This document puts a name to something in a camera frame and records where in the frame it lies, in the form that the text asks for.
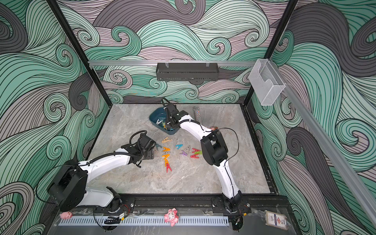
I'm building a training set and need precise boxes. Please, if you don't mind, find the small pink toy left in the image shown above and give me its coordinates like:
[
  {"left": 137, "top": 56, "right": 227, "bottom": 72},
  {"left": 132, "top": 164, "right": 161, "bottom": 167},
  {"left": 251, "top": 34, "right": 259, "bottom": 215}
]
[{"left": 60, "top": 211, "right": 73, "bottom": 220}]

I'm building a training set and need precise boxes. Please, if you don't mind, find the red pink clothespin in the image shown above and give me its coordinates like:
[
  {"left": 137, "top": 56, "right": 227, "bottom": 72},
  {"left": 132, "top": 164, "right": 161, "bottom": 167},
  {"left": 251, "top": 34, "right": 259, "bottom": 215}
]
[{"left": 190, "top": 154, "right": 199, "bottom": 159}]

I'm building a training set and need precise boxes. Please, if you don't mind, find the pink pig plush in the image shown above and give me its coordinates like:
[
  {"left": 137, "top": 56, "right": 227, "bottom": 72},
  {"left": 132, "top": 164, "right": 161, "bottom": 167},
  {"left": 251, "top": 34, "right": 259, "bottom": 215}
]
[{"left": 164, "top": 208, "right": 179, "bottom": 227}]

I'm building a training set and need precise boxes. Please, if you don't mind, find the grey clothespin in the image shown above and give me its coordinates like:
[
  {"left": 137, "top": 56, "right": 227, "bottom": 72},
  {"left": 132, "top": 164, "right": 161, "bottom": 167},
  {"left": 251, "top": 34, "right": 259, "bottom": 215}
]
[{"left": 184, "top": 146, "right": 191, "bottom": 154}]

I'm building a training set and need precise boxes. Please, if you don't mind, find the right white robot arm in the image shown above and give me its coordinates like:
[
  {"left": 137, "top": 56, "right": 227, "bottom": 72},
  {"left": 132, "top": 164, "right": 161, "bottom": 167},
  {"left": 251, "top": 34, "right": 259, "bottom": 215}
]
[{"left": 163, "top": 103, "right": 242, "bottom": 212}]

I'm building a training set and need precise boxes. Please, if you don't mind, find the tan clothespin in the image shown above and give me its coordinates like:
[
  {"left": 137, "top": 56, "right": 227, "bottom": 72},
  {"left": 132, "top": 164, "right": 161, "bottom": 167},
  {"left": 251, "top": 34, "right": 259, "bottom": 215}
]
[{"left": 162, "top": 137, "right": 172, "bottom": 143}]

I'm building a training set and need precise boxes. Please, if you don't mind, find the black corner frame post left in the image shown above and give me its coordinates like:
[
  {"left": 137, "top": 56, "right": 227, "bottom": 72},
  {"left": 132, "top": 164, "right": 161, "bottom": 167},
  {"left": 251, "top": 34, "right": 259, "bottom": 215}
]
[{"left": 47, "top": 0, "right": 113, "bottom": 108}]

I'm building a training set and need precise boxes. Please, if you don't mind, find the black corner frame post right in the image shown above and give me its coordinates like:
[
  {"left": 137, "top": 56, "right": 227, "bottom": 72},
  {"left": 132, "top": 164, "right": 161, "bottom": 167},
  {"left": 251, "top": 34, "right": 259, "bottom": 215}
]
[{"left": 244, "top": 1, "right": 298, "bottom": 107}]

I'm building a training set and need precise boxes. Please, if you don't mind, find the rhinestone silver microphone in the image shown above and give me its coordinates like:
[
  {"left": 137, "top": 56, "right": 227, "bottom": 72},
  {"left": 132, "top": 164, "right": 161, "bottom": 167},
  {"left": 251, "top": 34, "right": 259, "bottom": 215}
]
[{"left": 193, "top": 106, "right": 202, "bottom": 122}]

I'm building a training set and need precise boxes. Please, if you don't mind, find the teal storage box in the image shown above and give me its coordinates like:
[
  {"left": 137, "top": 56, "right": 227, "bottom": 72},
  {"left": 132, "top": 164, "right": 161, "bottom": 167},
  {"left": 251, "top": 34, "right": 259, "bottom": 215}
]
[{"left": 149, "top": 107, "right": 180, "bottom": 135}]

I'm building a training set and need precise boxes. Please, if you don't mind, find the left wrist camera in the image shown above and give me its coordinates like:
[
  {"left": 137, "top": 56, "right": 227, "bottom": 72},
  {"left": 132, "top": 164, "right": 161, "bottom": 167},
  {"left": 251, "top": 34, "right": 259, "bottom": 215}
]
[{"left": 137, "top": 134, "right": 156, "bottom": 152}]

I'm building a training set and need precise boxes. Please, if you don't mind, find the badge card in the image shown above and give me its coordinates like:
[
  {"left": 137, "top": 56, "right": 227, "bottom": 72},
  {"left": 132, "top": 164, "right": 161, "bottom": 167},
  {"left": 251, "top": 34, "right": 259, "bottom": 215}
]
[{"left": 264, "top": 210, "right": 288, "bottom": 230}]

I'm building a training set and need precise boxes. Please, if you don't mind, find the aluminium rail right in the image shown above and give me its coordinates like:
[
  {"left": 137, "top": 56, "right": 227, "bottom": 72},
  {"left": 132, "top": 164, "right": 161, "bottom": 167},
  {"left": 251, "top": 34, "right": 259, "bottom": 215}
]
[{"left": 269, "top": 61, "right": 376, "bottom": 225}]

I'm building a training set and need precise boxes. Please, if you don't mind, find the aluminium rail back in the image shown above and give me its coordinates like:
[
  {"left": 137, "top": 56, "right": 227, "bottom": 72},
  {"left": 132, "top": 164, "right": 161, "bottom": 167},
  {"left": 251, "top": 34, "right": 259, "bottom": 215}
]
[{"left": 88, "top": 60, "right": 256, "bottom": 67}]

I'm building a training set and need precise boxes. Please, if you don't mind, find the white slotted cable duct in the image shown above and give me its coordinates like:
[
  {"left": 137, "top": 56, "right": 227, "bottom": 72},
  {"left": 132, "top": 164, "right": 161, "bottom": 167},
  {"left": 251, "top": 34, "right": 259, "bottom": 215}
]
[{"left": 57, "top": 215, "right": 230, "bottom": 227}]

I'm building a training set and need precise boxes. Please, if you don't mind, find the clear plastic wall holder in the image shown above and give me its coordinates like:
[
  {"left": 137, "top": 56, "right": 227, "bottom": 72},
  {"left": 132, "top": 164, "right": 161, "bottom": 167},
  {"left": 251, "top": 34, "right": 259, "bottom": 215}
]
[{"left": 248, "top": 59, "right": 286, "bottom": 106}]

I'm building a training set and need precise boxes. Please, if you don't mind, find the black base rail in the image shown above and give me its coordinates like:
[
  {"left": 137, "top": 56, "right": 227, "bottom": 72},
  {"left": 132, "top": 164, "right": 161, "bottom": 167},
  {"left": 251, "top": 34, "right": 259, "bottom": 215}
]
[{"left": 120, "top": 193, "right": 290, "bottom": 213}]

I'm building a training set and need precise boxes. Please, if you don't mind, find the aluminium rail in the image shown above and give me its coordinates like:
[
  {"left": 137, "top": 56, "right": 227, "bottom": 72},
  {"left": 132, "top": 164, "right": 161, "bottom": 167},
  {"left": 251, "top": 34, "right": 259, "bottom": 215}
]
[
  {"left": 88, "top": 60, "right": 256, "bottom": 67},
  {"left": 269, "top": 61, "right": 376, "bottom": 225}
]

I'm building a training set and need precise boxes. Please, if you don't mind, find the black wall tray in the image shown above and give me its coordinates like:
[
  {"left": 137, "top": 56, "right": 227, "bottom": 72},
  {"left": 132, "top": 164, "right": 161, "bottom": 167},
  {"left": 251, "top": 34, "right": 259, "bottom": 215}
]
[{"left": 156, "top": 63, "right": 219, "bottom": 81}]

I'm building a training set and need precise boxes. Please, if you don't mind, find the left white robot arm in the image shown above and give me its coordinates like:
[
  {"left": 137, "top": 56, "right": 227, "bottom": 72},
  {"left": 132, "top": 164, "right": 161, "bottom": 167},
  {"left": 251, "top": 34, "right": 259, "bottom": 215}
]
[{"left": 47, "top": 131, "right": 156, "bottom": 213}]

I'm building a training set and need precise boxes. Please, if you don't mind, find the black corner frame post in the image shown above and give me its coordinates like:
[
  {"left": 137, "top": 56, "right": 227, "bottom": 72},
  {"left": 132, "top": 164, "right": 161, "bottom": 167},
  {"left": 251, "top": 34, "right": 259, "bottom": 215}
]
[
  {"left": 244, "top": 1, "right": 298, "bottom": 107},
  {"left": 47, "top": 0, "right": 113, "bottom": 108}
]

